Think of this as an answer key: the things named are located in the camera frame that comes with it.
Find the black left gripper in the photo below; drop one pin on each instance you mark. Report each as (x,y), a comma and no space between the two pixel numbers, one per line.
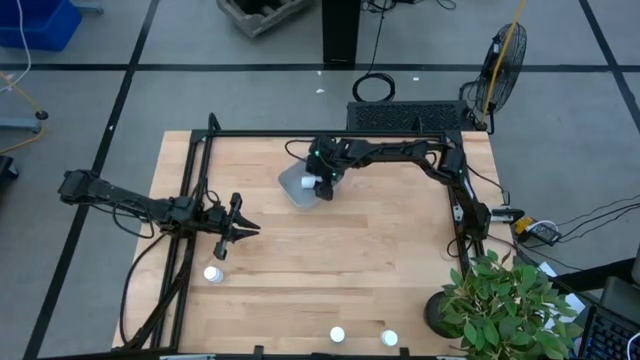
(220,220)

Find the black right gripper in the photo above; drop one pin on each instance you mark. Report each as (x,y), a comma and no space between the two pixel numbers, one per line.
(325,160)

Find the white pill bottle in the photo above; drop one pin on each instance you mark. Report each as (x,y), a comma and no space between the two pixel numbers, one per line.
(389,338)
(309,182)
(337,335)
(213,274)

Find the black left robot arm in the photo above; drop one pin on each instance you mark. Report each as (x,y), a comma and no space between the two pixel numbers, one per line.
(125,202)

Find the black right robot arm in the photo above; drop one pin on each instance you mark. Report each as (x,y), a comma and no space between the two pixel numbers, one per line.
(400,149)

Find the white plastic basket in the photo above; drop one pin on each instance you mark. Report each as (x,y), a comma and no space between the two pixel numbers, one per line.
(295,192)

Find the black perforated computer case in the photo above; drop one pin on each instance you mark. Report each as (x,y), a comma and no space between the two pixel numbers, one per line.
(400,116)

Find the small black device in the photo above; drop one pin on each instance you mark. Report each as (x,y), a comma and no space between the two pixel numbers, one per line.
(510,215)

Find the grey moulded crate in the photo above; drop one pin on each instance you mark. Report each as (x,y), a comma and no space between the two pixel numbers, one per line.
(250,22)

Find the yellow plug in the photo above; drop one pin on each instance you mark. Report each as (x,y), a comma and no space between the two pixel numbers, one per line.
(522,225)

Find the green potted plant black pot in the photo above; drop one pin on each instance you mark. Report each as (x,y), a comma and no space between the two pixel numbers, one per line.
(500,305)

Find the black power adapter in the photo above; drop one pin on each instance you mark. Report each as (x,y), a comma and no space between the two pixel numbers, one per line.
(545,233)

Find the black floor fan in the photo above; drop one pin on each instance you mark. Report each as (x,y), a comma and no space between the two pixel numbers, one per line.
(512,70)

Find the white paper sheet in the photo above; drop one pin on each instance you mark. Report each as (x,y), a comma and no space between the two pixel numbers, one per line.
(547,270)

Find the black equipment foot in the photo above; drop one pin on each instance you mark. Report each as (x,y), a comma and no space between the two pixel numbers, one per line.
(7,167)

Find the grey metal stand base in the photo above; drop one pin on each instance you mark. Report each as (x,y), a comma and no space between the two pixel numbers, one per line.
(20,125)

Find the blue plastic bin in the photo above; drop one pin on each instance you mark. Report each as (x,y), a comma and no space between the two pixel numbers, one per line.
(40,25)

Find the black computer keyboard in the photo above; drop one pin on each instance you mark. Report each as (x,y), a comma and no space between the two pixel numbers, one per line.
(610,337)

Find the black metal table frame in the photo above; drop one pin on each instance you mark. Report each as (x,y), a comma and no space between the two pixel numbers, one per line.
(250,133)

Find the black rectangular post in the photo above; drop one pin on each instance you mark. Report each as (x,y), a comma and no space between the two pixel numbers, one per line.
(341,30)

